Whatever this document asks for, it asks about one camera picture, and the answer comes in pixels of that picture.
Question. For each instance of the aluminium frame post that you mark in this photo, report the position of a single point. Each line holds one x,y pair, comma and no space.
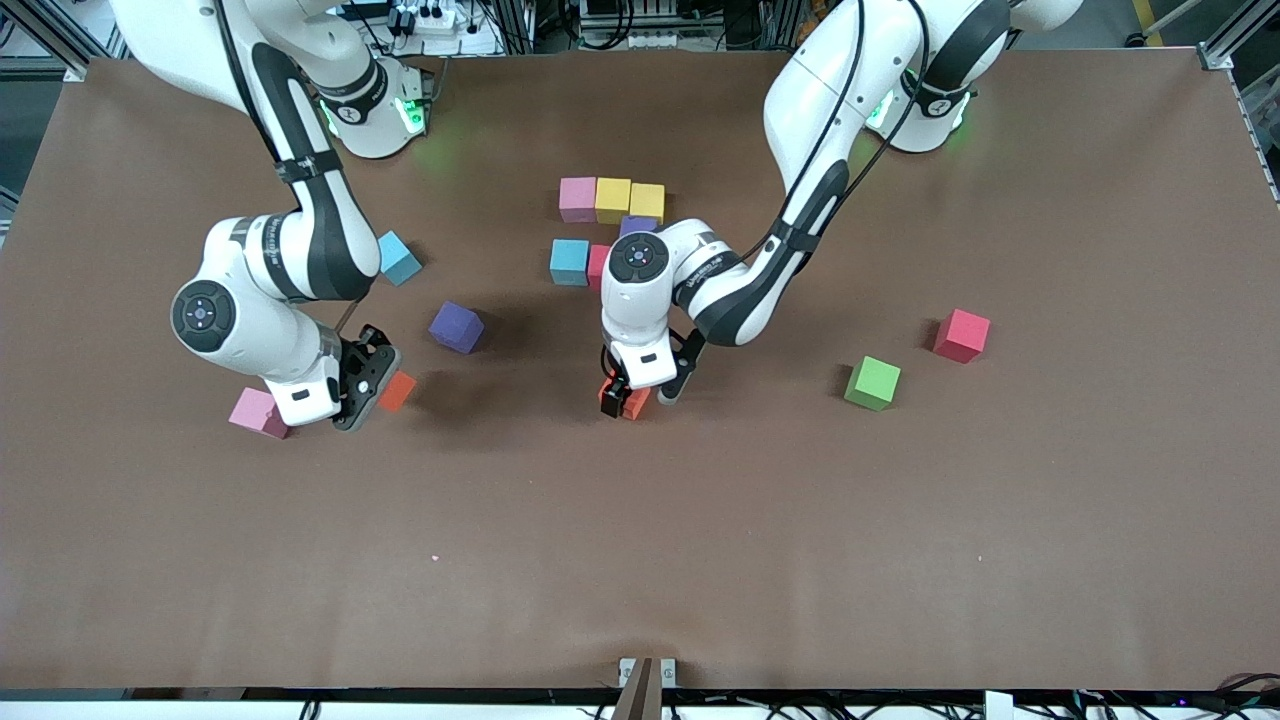
1240,30
50,40

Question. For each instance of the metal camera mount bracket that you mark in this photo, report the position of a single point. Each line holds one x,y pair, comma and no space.
645,675

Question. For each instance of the yellow foam block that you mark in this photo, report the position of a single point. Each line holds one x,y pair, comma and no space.
613,198
647,201

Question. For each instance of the green foam block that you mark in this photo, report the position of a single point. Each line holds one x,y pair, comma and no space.
872,383

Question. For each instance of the light blue foam block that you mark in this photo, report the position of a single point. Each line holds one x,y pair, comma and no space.
402,260
569,262

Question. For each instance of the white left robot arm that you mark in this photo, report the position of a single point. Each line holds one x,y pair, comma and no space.
640,310

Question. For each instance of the purple foam block with dent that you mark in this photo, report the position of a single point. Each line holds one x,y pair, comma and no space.
637,224

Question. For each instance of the white power strip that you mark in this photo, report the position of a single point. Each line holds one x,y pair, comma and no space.
640,40
425,18

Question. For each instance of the orange foam block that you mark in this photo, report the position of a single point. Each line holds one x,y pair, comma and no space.
634,403
398,390

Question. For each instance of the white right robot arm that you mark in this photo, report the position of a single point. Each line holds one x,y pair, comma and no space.
230,330

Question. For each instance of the red foam block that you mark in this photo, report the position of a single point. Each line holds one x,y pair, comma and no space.
961,335
596,265

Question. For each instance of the pink foam block with dent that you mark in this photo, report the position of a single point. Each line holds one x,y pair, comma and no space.
255,412

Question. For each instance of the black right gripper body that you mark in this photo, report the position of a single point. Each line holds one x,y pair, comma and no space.
351,358

